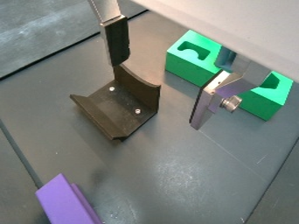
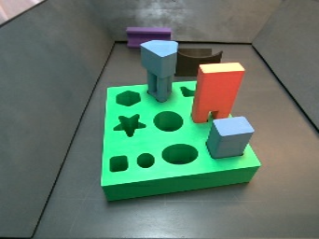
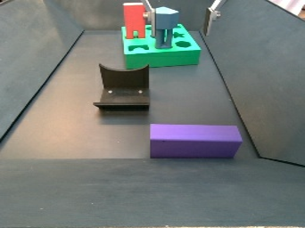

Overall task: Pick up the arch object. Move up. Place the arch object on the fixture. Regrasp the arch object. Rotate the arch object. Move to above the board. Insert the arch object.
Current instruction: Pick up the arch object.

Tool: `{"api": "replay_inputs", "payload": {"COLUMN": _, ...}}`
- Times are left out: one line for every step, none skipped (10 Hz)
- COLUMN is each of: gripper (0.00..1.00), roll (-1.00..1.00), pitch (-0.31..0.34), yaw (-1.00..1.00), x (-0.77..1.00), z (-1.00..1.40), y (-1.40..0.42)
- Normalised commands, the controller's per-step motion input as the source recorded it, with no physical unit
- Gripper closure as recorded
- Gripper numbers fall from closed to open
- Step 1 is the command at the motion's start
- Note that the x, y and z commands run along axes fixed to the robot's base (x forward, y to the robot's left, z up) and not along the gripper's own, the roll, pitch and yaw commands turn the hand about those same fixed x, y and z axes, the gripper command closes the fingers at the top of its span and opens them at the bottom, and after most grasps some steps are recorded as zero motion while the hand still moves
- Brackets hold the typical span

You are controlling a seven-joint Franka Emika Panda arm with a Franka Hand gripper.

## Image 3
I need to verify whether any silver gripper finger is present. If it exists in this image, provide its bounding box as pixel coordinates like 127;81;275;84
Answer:
203;0;224;36
142;0;156;37

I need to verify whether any purple arch block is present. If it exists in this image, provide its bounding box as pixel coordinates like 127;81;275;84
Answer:
150;124;243;159

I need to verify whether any red arch block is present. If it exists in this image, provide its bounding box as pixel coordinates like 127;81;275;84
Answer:
123;3;146;39

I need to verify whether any black curved fixture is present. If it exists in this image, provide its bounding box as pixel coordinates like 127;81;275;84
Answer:
92;64;150;109

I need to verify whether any blue pentagon peg block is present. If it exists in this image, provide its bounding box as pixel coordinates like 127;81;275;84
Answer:
155;6;179;49

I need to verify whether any green shape sorter base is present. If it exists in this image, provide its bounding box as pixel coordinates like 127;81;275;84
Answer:
121;24;202;69

